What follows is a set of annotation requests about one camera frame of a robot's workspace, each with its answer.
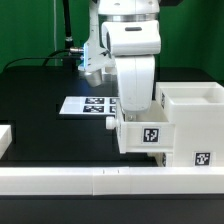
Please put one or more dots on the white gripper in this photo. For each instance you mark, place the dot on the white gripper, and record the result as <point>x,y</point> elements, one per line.
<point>135,76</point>

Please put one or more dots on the white drawer box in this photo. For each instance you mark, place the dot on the white drawer box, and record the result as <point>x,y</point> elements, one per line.
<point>162,159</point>
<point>149,133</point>

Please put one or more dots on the white drawer cabinet frame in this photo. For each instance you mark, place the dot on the white drawer cabinet frame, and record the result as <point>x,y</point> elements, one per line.
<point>197,111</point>

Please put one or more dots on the white front drawer box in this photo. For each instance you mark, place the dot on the white front drawer box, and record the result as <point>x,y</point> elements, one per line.
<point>162,159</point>

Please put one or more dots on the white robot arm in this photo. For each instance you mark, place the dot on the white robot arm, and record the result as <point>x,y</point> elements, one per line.
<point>124,40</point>

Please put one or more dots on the black pole with connector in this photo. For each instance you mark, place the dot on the black pole with connector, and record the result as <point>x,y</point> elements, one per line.
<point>73,56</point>

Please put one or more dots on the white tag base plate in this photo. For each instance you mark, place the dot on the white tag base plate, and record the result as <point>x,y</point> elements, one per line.
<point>86,105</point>

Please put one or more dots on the white front fence rail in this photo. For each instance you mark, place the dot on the white front fence rail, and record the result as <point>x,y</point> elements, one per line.
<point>111,181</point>

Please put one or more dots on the white fence rail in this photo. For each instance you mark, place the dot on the white fence rail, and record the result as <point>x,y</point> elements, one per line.
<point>111,181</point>
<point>5,138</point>

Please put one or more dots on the white left fence rail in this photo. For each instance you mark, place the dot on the white left fence rail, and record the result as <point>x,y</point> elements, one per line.
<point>5,138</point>

